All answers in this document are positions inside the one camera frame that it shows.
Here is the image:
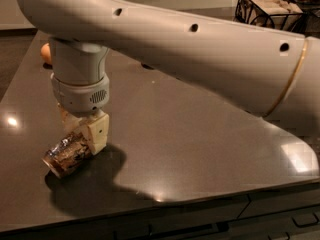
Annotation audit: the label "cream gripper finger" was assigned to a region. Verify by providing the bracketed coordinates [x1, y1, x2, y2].
[58, 104, 85, 134]
[81, 112, 109, 155]

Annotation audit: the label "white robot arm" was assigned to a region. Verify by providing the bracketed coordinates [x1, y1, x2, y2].
[17, 0, 320, 150]

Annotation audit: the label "orange fruit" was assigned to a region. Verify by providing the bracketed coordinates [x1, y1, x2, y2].
[40, 43, 52, 65]

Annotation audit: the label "white napkins in basket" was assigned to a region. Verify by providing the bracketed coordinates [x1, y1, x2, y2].
[244, 0, 303, 30]

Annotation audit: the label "black wire basket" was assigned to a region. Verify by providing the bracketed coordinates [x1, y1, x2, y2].
[235, 0, 305, 33]

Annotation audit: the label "dark drawer handle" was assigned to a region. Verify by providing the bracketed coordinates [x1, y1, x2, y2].
[292, 213, 320, 228]

